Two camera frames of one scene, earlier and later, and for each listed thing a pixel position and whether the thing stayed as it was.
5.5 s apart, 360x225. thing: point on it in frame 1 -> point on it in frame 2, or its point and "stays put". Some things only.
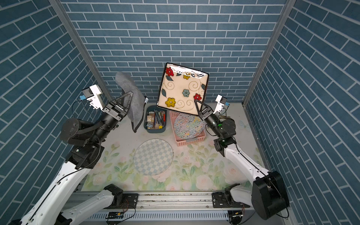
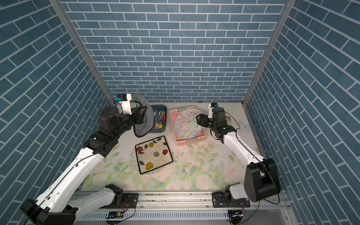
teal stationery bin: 155,120 stays put
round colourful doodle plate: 187,126 stays put
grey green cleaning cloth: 136,108 -> 146,127
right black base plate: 220,199 stays put
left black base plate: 130,200 stays put
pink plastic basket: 180,141 stays put
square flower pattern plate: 180,86 -> 153,154
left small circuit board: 115,215 stays put
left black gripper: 116,111 -> 138,116
